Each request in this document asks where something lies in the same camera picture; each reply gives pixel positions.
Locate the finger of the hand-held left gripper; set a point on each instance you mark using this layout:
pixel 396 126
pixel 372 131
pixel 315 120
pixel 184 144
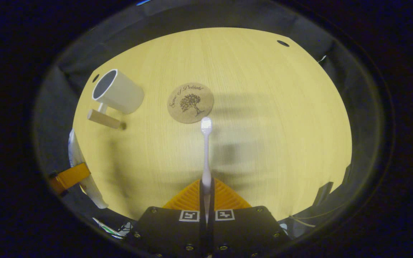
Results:
pixel 70 178

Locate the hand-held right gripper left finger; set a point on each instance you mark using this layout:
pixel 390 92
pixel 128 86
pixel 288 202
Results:
pixel 167 229

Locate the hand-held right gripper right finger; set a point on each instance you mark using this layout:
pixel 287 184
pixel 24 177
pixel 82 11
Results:
pixel 246 229

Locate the white toothpaste tube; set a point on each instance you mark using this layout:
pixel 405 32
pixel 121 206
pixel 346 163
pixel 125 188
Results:
pixel 91 190

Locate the white toothbrush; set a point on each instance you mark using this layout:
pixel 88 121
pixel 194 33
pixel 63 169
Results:
pixel 206 154

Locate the round cork coaster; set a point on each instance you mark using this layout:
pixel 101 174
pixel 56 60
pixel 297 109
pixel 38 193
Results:
pixel 190 103

